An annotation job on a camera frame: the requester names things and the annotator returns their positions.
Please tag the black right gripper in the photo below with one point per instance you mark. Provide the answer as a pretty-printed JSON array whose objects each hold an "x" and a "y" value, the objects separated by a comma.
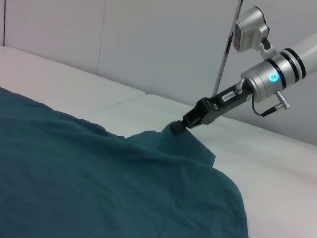
[{"x": 223, "y": 104}]

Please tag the teal blue shirt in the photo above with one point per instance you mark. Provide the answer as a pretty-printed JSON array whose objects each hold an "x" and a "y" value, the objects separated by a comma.
[{"x": 99, "y": 178}]

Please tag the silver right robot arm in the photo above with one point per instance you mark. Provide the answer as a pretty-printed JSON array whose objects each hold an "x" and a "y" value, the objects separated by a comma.
[{"x": 270, "y": 74}]

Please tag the silver right camera bracket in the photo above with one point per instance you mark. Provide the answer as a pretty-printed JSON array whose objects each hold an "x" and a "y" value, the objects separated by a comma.
[{"x": 267, "y": 50}]

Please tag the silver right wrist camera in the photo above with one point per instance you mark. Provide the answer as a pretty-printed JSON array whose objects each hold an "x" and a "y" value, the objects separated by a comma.
[{"x": 247, "y": 29}]

